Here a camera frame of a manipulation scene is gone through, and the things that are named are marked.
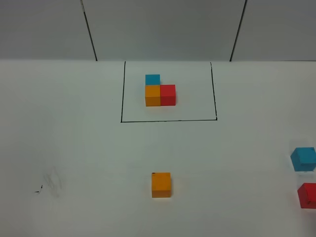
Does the red template block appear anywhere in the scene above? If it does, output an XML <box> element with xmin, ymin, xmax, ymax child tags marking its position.
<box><xmin>160</xmin><ymin>84</ymin><xmax>176</xmax><ymax>106</ymax></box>

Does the blue template block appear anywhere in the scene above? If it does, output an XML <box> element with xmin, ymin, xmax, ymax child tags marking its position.
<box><xmin>145</xmin><ymin>74</ymin><xmax>160</xmax><ymax>85</ymax></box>

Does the orange template block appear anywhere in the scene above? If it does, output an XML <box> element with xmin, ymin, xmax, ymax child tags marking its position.
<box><xmin>145</xmin><ymin>85</ymin><xmax>160</xmax><ymax>107</ymax></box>

